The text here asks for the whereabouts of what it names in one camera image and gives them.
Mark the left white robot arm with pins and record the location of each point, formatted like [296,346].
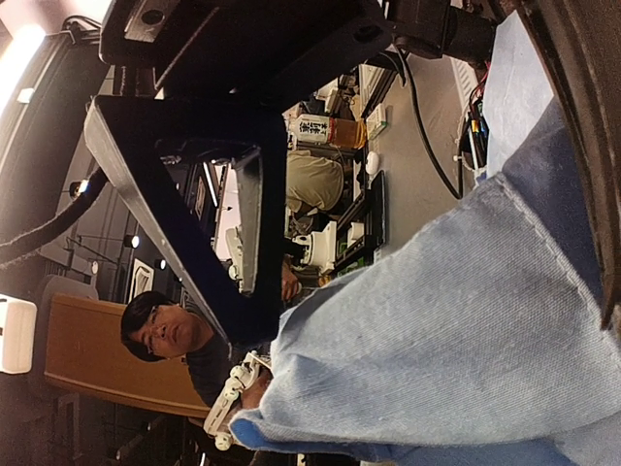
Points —
[431,29]

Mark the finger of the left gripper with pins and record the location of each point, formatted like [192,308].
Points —
[129,136]

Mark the light blue shirt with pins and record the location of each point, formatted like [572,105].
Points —
[479,341]

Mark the person in white shirt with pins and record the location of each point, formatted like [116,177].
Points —
[312,182]

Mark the operator in dark shirt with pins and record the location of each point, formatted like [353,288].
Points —
[153,328]

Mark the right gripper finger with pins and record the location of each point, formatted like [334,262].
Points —
[579,44]

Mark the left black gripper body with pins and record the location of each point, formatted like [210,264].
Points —
[262,51]

